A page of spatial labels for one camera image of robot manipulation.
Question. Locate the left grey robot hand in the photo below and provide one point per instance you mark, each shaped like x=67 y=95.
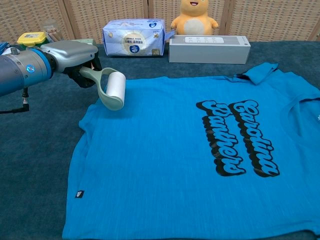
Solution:
x=67 y=53

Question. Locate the green white lint roller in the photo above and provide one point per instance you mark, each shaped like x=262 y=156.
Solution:
x=115 y=87

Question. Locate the light green case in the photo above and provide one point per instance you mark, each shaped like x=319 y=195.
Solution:
x=83 y=41

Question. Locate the clear jar with sticks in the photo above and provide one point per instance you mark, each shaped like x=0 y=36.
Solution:
x=53 y=31

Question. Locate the yellow lid green container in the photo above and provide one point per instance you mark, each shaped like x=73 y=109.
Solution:
x=31 y=38

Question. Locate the woven folding screen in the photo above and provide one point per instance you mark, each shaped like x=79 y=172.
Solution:
x=100 y=12

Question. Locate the blue toothpaste box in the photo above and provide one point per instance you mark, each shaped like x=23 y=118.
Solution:
x=3 y=47

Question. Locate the blue white tissue pack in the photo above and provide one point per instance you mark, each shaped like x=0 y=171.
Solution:
x=132 y=37

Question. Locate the dark teal carpeted table surface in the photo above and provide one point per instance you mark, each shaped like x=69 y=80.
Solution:
x=35 y=150

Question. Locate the orange plush toy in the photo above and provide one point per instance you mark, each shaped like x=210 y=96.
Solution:
x=193 y=23

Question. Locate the grey rectangular speaker box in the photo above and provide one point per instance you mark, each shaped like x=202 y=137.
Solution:
x=207 y=52

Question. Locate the blue printed t-shirt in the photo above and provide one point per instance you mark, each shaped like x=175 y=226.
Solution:
x=162 y=162

